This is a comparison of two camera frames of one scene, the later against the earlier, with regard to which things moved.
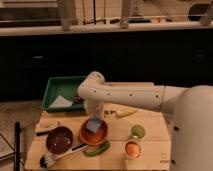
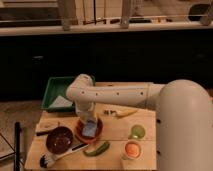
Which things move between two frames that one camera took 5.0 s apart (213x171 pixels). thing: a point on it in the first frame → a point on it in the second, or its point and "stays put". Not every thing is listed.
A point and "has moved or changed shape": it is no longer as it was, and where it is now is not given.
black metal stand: (16, 148) stays put
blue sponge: (93, 124) has moved or changed shape
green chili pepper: (95, 152) stays put
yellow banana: (125, 110) stays put
